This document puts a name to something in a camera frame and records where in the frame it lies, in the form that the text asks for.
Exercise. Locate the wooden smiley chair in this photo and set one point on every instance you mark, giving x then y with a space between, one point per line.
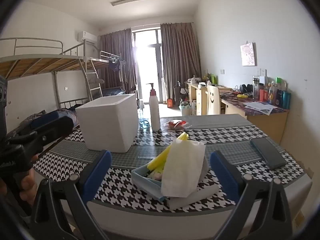
213 100

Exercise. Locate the white pump lotion bottle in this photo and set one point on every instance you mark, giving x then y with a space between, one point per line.
154 112

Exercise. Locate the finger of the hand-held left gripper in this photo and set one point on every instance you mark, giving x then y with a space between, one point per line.
45 118
62 126

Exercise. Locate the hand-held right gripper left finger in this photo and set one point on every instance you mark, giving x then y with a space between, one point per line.
97 172

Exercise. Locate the wooden desk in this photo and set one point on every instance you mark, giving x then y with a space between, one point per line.
265 122

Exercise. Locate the black headphones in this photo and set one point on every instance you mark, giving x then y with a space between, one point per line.
246 89

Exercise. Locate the yellow desk item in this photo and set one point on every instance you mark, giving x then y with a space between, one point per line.
241 96

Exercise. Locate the green bottles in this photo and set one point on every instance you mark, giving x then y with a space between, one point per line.
213 78

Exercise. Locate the houndstooth tablecloth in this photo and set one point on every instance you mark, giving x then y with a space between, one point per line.
240 140

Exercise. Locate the brown curtain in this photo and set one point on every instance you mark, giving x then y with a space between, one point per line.
180 60
112 55

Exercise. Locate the patterned bedding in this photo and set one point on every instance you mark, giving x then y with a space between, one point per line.
37 116

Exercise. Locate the white bucket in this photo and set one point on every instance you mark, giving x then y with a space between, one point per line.
185 108

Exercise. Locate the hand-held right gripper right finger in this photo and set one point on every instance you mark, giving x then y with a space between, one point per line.
225 175

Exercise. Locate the metal bed ladder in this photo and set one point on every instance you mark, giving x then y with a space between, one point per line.
93 80

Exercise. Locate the clear blue spray bottle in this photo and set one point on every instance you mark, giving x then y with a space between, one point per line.
143 123

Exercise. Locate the row of toiletry bottles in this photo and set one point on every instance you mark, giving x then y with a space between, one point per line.
277 95

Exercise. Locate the printed papers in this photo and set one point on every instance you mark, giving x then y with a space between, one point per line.
260 107

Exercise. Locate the grey sock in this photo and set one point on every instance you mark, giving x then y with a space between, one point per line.
205 170

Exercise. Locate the dark folding chair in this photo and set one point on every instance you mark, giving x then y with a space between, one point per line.
133 91

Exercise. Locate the white air conditioner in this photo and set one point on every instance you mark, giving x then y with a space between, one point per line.
87 37

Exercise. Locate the green yellow tissue packet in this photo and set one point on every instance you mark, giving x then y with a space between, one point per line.
158 158

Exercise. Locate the red snack packet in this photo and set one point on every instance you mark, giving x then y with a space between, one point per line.
175 124

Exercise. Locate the person's left hand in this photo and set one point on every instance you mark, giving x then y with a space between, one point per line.
27 183

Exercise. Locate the balcony glass door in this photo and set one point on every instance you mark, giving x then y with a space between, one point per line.
150 62

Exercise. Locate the metal bunk bed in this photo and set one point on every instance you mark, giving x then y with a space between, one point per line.
37 63
107 57

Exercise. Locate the blue face mask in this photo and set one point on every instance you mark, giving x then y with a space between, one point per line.
145 182

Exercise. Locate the cartoon wall picture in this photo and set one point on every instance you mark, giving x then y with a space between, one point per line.
248 54

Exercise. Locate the white kitchen appliance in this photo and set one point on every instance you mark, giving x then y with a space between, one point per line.
193 80

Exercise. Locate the orange container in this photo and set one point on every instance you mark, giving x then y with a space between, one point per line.
170 103

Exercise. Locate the black smartphone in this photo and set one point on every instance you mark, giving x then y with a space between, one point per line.
268 152

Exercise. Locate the white foam box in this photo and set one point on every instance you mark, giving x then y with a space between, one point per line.
107 125

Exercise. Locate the dark hanging garment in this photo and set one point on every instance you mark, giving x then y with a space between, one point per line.
115 66

